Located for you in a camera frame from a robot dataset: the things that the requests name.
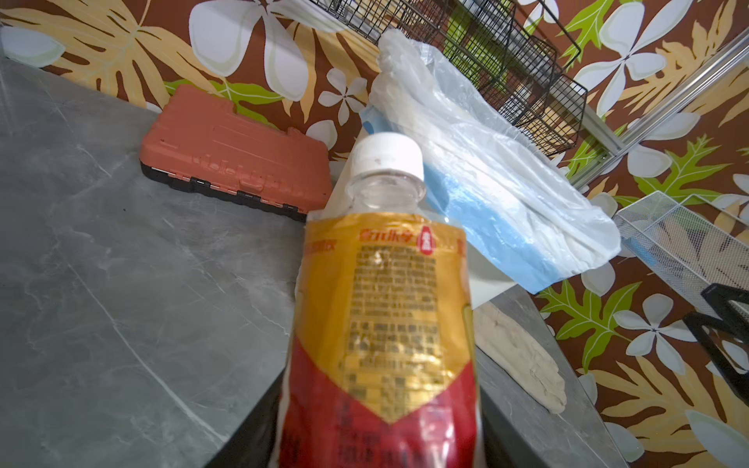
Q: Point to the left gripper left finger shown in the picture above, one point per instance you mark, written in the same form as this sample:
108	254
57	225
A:
252	444

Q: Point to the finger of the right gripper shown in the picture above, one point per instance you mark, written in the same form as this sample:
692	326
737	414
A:
727	303

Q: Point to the red yellow label tea bottle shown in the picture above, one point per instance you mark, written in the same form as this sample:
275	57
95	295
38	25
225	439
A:
381	368

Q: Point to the red plastic tool case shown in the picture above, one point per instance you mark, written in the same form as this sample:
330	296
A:
200	143

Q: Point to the white mesh basket right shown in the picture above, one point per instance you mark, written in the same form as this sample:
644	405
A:
690	244

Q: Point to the black wire wall basket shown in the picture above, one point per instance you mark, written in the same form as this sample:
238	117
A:
517	72

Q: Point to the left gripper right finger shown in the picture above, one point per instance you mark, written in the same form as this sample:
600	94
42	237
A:
498	437

